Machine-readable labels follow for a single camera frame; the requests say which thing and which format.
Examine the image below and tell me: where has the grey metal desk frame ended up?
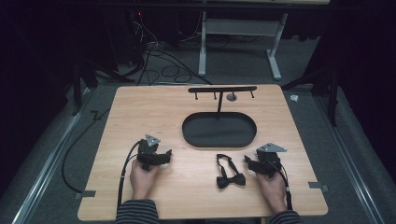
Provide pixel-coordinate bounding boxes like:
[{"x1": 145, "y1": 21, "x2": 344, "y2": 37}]
[{"x1": 197, "y1": 11, "x2": 290, "y2": 81}]

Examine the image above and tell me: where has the hand-held gripper black cable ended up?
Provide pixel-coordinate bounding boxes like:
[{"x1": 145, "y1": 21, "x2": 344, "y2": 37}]
[
  {"x1": 268, "y1": 158, "x2": 294, "y2": 212},
  {"x1": 116, "y1": 139, "x2": 144, "y2": 217}
]

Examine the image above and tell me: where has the person's right hand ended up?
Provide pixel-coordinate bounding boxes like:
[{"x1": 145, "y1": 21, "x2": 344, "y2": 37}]
[{"x1": 255, "y1": 171, "x2": 289, "y2": 216}]

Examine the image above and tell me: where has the grey tape strip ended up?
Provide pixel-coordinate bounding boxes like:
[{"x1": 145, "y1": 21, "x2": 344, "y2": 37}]
[
  {"x1": 307, "y1": 181, "x2": 330, "y2": 192},
  {"x1": 74, "y1": 189, "x2": 97, "y2": 200}
]

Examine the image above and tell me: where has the black floor cable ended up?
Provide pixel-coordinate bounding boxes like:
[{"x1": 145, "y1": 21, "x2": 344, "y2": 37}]
[{"x1": 61, "y1": 106, "x2": 112, "y2": 194}]

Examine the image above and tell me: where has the tangle of black floor cables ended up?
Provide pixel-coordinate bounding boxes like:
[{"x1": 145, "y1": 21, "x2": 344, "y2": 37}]
[{"x1": 124, "y1": 12, "x2": 213, "y2": 87}]

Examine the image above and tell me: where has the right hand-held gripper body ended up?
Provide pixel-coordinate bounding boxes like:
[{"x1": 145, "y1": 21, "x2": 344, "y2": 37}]
[{"x1": 253, "y1": 142, "x2": 288, "y2": 179}]

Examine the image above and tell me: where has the black bow tie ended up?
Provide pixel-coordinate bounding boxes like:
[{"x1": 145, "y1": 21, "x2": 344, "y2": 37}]
[{"x1": 216, "y1": 153, "x2": 247, "y2": 190}]

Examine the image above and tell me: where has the aluminium floor rail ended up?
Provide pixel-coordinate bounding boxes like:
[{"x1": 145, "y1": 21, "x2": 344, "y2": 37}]
[
  {"x1": 313, "y1": 92, "x2": 388, "y2": 224},
  {"x1": 11, "y1": 88, "x2": 92, "y2": 224}
]

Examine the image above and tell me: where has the right hand-held gripper black cable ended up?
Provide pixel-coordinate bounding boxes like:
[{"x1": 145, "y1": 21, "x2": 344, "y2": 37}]
[{"x1": 268, "y1": 158, "x2": 294, "y2": 212}]

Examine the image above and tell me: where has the black hook stand with tray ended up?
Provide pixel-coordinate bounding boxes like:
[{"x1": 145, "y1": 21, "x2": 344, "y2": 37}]
[{"x1": 181, "y1": 86, "x2": 258, "y2": 148}]

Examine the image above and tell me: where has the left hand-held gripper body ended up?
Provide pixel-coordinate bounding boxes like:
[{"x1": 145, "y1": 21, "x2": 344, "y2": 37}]
[{"x1": 136, "y1": 133, "x2": 166, "y2": 172}]

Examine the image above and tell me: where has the person's left hand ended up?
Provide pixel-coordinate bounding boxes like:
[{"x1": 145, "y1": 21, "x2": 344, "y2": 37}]
[{"x1": 129, "y1": 160, "x2": 163, "y2": 201}]

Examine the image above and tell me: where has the left hand-held gripper black cable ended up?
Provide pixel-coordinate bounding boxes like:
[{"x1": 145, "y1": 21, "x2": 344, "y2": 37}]
[{"x1": 116, "y1": 139, "x2": 144, "y2": 217}]

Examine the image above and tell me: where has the black tripod stand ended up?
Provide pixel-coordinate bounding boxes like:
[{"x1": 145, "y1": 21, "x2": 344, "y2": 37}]
[
  {"x1": 70, "y1": 58, "x2": 135, "y2": 117},
  {"x1": 281, "y1": 65, "x2": 341, "y2": 127}
]

